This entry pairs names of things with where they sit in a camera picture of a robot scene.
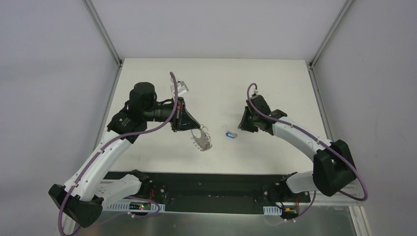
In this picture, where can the left aluminium frame post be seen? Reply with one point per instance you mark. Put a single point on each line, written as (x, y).
(91, 9)

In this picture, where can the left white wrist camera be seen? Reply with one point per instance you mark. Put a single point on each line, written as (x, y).
(180, 89)

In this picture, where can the right aluminium frame post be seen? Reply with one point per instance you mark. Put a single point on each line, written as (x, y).
(331, 32)

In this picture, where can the right white cable duct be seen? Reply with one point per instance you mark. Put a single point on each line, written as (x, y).
(272, 210)

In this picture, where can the left white cable duct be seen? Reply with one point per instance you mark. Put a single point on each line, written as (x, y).
(135, 206)

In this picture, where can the blue tagged key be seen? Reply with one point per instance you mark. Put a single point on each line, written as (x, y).
(231, 135)

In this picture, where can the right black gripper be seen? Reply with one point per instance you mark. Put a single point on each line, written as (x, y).
(249, 118)

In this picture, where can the aluminium frame post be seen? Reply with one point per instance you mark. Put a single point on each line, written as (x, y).
(331, 32)
(91, 9)

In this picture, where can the white cable duct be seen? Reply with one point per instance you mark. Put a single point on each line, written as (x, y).
(272, 210)
(135, 206)

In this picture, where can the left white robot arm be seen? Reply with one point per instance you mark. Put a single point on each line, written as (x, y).
(83, 197)

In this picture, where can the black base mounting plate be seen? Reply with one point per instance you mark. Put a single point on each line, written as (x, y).
(218, 193)

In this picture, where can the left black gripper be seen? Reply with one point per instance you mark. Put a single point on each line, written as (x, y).
(176, 114)

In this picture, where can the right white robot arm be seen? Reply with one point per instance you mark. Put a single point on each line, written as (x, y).
(332, 160)

